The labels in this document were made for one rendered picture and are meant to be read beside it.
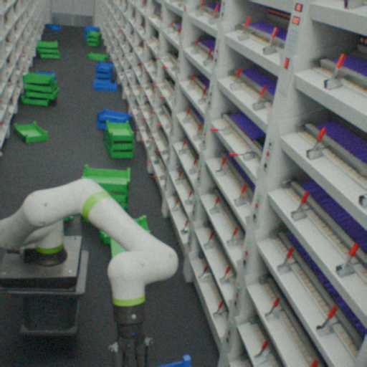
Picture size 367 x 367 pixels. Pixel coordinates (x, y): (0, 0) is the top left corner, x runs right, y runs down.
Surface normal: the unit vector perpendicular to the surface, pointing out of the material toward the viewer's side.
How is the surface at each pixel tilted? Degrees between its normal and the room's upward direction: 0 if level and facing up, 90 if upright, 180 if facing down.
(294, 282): 20
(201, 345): 0
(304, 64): 90
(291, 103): 90
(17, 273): 4
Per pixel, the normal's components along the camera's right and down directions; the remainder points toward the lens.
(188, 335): 0.12, -0.89
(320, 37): 0.22, 0.45
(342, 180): -0.22, -0.84
